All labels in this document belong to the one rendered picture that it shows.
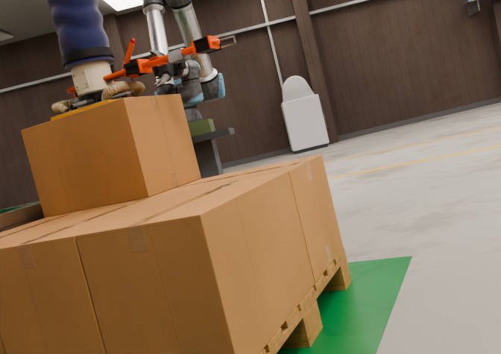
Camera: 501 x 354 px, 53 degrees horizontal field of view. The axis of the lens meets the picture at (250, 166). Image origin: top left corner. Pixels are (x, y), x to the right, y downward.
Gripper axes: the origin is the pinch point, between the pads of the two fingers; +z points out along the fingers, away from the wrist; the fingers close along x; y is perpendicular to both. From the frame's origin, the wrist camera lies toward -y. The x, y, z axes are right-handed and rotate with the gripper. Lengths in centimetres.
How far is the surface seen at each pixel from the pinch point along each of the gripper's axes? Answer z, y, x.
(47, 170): 31, 47, -33
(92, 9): 9.9, 17.6, 30.4
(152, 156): 22.9, -3.8, -38.0
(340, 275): 3, -63, -101
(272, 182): 48, -64, -55
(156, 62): 11.5, -9.4, -0.6
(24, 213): 35, 62, -49
